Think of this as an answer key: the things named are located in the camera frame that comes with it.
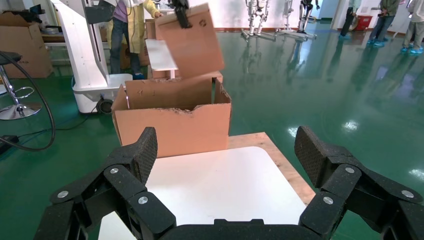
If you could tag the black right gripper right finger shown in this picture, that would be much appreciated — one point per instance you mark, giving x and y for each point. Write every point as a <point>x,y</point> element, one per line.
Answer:
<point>344,185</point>

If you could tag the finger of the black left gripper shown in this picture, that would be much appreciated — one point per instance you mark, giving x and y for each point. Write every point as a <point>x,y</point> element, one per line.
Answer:
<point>182,15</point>

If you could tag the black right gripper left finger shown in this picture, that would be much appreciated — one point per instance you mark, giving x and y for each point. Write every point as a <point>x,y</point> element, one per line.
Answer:
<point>119,185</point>

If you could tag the small cardboard box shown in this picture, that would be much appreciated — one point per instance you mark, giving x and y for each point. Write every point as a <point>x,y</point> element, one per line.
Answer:
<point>195,46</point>

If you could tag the plain cardboard box behind table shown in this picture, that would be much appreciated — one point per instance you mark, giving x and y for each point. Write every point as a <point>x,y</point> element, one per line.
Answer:
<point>150,29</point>

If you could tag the cardboard box with round print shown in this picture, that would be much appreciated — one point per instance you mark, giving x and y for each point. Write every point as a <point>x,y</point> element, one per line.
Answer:
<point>144,56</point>

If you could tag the large open cardboard box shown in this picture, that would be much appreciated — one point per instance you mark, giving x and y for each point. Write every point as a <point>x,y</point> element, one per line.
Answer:
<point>172,132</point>

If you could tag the big plain cardboard box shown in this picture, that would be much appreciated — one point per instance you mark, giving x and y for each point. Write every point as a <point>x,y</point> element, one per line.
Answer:
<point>23,46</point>

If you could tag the white background table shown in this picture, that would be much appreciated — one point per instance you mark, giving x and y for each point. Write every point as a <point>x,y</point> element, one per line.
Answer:
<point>160,54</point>

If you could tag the plywood board under table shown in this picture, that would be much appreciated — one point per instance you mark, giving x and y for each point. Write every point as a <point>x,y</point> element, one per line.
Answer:
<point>281,159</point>

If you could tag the person in yellow coat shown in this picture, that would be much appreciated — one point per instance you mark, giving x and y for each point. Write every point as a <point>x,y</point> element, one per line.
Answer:
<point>119,43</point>

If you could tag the white humanoid robot on stand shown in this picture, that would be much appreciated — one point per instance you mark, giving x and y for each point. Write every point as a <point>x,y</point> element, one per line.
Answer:
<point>257,16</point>

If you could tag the white wheeled robot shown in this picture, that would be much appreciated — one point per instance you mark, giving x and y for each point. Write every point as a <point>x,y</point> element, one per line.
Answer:
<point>86,56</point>

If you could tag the black device on floor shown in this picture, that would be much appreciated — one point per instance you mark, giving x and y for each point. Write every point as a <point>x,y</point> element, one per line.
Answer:
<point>6,142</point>

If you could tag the black humanoid robot on stand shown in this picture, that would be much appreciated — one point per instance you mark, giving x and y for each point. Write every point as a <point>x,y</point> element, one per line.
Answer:
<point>304,15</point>

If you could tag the chrome bar stool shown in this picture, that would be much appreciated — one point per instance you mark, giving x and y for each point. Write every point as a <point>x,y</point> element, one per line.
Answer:
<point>16,111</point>

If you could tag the red bin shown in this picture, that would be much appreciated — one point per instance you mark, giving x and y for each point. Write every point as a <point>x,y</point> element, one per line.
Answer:
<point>364,23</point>

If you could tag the person in dark trousers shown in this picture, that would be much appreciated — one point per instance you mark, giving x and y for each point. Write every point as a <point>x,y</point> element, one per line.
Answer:
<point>349,20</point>

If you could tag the person in blue jeans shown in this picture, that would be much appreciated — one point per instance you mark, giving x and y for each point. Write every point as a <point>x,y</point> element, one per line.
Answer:
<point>382,23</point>

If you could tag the person in beige clothes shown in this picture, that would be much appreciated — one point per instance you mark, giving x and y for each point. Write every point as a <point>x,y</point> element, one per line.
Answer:
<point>414,30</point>

